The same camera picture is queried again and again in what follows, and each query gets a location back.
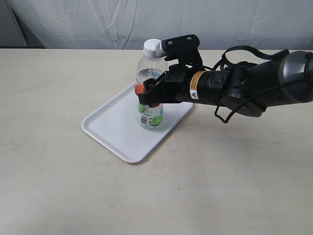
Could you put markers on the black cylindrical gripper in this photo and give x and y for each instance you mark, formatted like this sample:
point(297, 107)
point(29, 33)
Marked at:
point(219, 87)

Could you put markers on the clear plastic bottle white cap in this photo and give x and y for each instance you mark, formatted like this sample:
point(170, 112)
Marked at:
point(149, 111)

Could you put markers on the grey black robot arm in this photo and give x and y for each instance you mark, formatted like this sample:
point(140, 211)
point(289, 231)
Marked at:
point(244, 88)

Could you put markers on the white rectangular plastic tray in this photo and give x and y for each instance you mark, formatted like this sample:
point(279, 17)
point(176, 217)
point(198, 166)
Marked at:
point(115, 127)

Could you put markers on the white wrinkled backdrop cloth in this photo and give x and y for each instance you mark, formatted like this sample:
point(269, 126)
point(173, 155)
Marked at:
point(126, 24)

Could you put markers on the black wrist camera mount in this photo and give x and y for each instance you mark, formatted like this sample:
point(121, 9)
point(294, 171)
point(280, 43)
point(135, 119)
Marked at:
point(182, 48)

